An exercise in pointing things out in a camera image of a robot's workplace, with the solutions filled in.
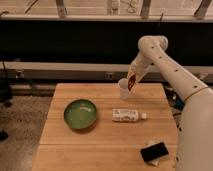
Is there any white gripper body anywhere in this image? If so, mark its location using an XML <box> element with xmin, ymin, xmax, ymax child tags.
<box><xmin>127</xmin><ymin>54</ymin><xmax>151</xmax><ymax>85</ymax></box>

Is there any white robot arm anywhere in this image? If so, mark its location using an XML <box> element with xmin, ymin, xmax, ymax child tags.
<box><xmin>127</xmin><ymin>35</ymin><xmax>213</xmax><ymax>171</ymax></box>

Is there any black chair base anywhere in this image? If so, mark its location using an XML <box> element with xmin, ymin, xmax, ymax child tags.
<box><xmin>0</xmin><ymin>80</ymin><xmax>12</xmax><ymax>142</ymax></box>

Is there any white plastic bottle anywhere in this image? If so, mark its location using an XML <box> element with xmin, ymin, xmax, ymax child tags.
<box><xmin>112</xmin><ymin>109</ymin><xmax>147</xmax><ymax>122</ymax></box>

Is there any green bowl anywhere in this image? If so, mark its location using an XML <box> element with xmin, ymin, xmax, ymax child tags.
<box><xmin>64</xmin><ymin>99</ymin><xmax>98</xmax><ymax>130</ymax></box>

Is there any red chili pepper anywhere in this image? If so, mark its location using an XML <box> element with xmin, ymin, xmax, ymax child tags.
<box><xmin>128</xmin><ymin>75</ymin><xmax>136</xmax><ymax>91</ymax></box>

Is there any black sponge block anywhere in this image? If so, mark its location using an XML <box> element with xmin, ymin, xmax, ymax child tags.
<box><xmin>140</xmin><ymin>141</ymin><xmax>169</xmax><ymax>166</ymax></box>

